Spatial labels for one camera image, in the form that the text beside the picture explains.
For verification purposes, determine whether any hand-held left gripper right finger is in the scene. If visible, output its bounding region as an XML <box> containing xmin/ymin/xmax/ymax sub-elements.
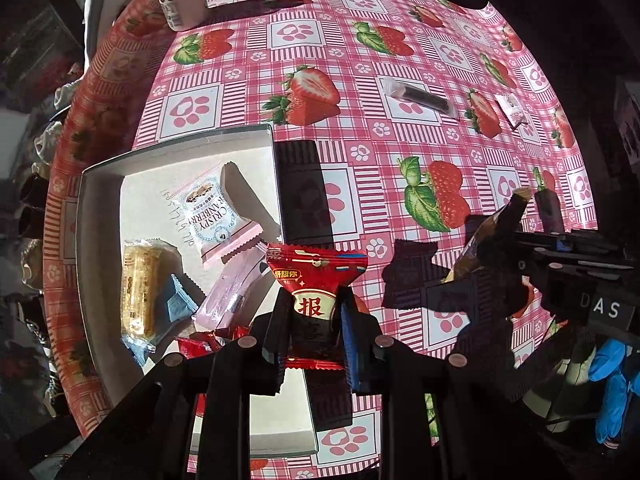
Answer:
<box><xmin>340</xmin><ymin>287</ymin><xmax>551</xmax><ymax>480</ymax></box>

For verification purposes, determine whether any small red snack packet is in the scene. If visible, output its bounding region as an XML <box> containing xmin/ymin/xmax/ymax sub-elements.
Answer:
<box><xmin>207</xmin><ymin>324</ymin><xmax>251</xmax><ymax>348</ymax></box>

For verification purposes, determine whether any plain red snack packet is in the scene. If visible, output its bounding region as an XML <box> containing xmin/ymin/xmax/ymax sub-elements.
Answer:
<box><xmin>177</xmin><ymin>336</ymin><xmax>222</xmax><ymax>418</ymax></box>

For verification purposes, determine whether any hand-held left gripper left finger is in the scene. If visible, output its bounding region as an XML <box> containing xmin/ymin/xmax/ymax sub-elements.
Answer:
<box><xmin>57</xmin><ymin>290</ymin><xmax>294</xmax><ymax>480</ymax></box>

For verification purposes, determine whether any clear wrapped dark bar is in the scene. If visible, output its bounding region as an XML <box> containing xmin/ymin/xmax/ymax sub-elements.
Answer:
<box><xmin>385</xmin><ymin>79</ymin><xmax>459</xmax><ymax>121</ymax></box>

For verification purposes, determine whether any clear yellow cookie packet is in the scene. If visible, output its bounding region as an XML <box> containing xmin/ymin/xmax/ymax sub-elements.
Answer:
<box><xmin>121</xmin><ymin>239</ymin><xmax>181</xmax><ymax>347</ymax></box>

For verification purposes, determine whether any white cardboard box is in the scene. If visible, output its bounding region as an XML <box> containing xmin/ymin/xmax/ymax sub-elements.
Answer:
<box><xmin>75</xmin><ymin>125</ymin><xmax>319</xmax><ymax>459</ymax></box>

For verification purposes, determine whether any red snack packet gold print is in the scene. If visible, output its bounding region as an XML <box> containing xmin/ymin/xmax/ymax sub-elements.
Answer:
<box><xmin>265</xmin><ymin>242</ymin><xmax>369</xmax><ymax>372</ymax></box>

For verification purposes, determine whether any pink strawberry checked tablecloth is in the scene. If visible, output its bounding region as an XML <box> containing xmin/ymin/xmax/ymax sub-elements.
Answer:
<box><xmin>42</xmin><ymin>0</ymin><xmax>598</xmax><ymax>476</ymax></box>

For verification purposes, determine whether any person's right hand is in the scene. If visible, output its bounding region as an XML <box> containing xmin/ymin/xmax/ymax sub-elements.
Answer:
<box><xmin>587</xmin><ymin>339</ymin><xmax>637</xmax><ymax>442</ymax></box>

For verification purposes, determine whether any blue snack packet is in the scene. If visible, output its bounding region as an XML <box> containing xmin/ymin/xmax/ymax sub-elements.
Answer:
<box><xmin>122</xmin><ymin>274</ymin><xmax>197</xmax><ymax>367</ymax></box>

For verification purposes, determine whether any small white snack packet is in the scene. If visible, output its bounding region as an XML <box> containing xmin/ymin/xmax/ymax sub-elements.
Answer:
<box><xmin>495</xmin><ymin>94</ymin><xmax>531</xmax><ymax>132</ymax></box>

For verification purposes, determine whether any white crumpled cloth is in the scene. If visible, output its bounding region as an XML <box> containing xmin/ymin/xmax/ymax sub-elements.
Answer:
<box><xmin>31</xmin><ymin>120</ymin><xmax>67</xmax><ymax>167</ymax></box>

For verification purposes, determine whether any white rounded chair back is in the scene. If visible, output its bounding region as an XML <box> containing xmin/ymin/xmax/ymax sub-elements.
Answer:
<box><xmin>82</xmin><ymin>0</ymin><xmax>162</xmax><ymax>58</ymax></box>

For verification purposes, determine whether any white and pink biscuit packet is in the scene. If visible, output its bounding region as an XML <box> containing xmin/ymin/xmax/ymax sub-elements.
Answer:
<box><xmin>167</xmin><ymin>161</ymin><xmax>264</xmax><ymax>271</ymax></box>

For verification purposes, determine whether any cream and gold snack packet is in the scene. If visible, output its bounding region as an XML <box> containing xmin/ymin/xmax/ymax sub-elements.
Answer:
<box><xmin>444</xmin><ymin>187</ymin><xmax>532</xmax><ymax>286</ymax></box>

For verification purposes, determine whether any pink snack packet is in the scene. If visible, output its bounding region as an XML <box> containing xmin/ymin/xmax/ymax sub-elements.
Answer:
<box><xmin>192</xmin><ymin>242</ymin><xmax>268</xmax><ymax>332</ymax></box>

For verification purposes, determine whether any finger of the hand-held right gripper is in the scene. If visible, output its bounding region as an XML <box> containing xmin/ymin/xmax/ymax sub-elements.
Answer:
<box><xmin>517</xmin><ymin>247</ymin><xmax>623</xmax><ymax>270</ymax></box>
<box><xmin>511</xmin><ymin>229</ymin><xmax>621</xmax><ymax>249</ymax></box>

